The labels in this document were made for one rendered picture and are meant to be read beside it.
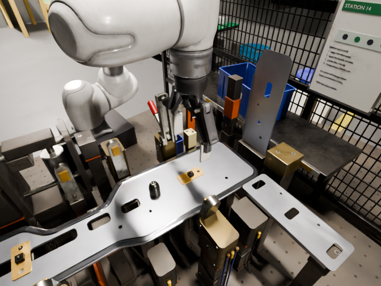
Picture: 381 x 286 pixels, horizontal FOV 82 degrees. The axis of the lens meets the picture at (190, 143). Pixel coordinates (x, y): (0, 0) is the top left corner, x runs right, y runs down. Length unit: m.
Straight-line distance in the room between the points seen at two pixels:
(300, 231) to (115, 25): 0.60
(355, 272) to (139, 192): 0.79
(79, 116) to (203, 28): 0.87
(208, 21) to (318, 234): 0.55
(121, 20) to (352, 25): 0.72
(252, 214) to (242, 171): 0.15
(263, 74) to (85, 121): 0.85
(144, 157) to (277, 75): 0.81
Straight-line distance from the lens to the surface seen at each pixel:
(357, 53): 0.89
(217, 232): 0.55
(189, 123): 0.79
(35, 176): 1.35
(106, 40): 0.32
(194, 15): 0.41
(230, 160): 0.77
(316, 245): 0.66
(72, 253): 0.64
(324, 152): 0.87
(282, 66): 0.67
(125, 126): 1.28
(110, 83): 1.18
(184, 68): 0.46
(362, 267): 1.07
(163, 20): 0.36
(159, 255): 0.59
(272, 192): 0.71
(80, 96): 1.14
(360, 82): 0.89
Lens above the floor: 1.53
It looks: 40 degrees down
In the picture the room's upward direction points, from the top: straight up
